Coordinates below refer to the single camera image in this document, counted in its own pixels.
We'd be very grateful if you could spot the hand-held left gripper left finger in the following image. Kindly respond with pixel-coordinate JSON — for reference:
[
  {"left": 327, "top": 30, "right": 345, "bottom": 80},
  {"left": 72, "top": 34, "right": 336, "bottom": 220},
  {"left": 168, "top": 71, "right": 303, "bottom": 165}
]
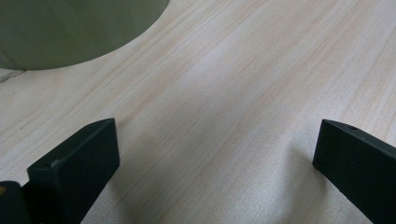
[{"left": 21, "top": 118, "right": 121, "bottom": 224}]

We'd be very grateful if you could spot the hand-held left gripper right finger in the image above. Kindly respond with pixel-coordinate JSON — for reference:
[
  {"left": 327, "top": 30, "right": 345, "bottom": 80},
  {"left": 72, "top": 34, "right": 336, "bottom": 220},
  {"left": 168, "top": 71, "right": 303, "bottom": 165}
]
[{"left": 312, "top": 119, "right": 396, "bottom": 224}]

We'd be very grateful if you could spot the pale green trash bin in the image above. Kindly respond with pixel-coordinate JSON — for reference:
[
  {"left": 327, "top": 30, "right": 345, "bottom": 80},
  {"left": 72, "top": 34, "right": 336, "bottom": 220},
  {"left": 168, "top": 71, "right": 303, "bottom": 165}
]
[{"left": 0, "top": 0, "right": 171, "bottom": 71}]

